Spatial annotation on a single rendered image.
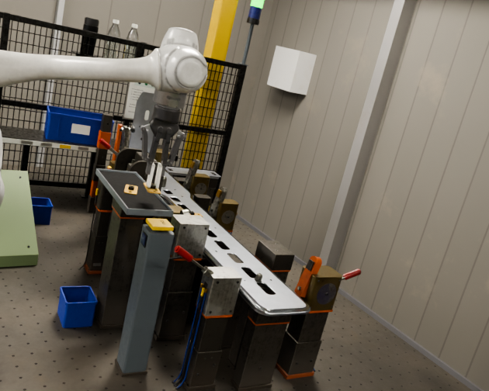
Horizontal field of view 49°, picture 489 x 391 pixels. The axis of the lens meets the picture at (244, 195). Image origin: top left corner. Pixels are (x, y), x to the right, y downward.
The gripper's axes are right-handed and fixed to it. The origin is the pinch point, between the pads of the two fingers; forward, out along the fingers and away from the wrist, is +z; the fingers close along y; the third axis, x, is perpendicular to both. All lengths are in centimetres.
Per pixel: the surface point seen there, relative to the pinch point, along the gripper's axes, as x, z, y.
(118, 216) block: 7.8, 16.5, -6.5
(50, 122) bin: 116, 14, -24
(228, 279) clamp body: -25.4, 19.2, 19.1
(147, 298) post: -18.0, 29.9, 0.1
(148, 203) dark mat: 0.1, 8.8, 0.0
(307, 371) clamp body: -21, 53, 57
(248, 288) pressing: -19.2, 24.7, 29.0
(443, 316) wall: 81, 90, 220
